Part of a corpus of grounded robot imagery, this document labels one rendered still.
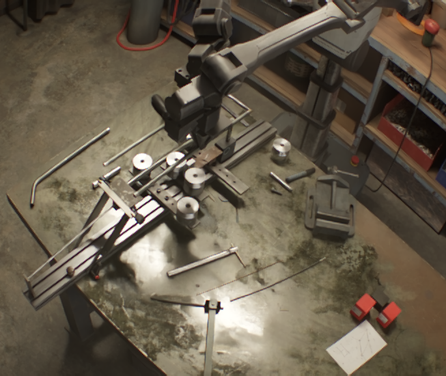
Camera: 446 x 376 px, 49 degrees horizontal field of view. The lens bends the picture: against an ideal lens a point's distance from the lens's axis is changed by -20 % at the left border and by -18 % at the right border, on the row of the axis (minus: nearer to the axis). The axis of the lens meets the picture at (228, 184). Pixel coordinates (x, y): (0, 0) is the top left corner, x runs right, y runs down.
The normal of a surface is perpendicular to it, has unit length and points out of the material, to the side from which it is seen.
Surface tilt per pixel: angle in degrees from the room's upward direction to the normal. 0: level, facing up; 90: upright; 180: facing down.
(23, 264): 0
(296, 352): 0
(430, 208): 90
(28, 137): 0
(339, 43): 90
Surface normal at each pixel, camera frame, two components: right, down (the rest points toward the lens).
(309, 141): -0.60, 0.56
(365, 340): 0.14, -0.63
